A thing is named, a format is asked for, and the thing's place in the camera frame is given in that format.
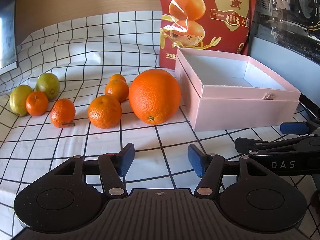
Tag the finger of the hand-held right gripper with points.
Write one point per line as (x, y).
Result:
(252, 145)
(293, 128)

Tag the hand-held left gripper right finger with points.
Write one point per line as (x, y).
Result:
(194, 158)

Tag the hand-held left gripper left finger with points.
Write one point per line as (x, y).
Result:
(127, 158)

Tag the pink cardboard box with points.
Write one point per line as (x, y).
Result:
(240, 110)

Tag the large orange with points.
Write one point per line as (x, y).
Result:
(155, 96)

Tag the mandarin with stem twig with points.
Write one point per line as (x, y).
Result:
(63, 113)

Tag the green lemon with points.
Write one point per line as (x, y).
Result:
(48, 85)
(20, 100)

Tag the small mandarin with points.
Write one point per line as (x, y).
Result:
(37, 103)

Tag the computer case with glass panel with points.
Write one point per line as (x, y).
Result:
(287, 17)

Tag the white black checked tablecloth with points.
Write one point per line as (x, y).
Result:
(100, 45)

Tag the red snack bag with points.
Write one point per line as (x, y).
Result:
(207, 17)

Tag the dark monitor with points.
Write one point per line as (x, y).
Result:
(7, 25)

